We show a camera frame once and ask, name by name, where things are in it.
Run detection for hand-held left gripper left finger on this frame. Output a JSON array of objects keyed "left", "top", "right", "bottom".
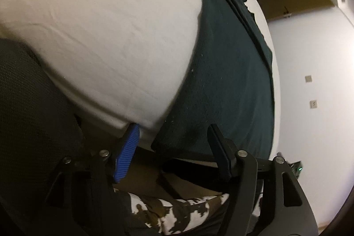
[{"left": 41, "top": 122, "right": 141, "bottom": 236}]

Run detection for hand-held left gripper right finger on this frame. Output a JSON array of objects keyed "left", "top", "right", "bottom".
[{"left": 207, "top": 123, "right": 318, "bottom": 236}]

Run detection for dark green sweater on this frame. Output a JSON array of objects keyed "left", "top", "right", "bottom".
[{"left": 151, "top": 0, "right": 275, "bottom": 162}]

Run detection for person's brown white patterned pants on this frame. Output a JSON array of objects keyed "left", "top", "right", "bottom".
[{"left": 113, "top": 189, "right": 263, "bottom": 235}]

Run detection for dark mesh cloth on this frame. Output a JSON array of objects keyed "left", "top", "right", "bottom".
[{"left": 0, "top": 38, "right": 155, "bottom": 236}]

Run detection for bed with white sheet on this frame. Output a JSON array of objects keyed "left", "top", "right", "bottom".
[{"left": 0, "top": 0, "right": 282, "bottom": 162}]

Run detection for brown wooden door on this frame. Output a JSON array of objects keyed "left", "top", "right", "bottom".
[{"left": 256, "top": 0, "right": 336, "bottom": 21}]

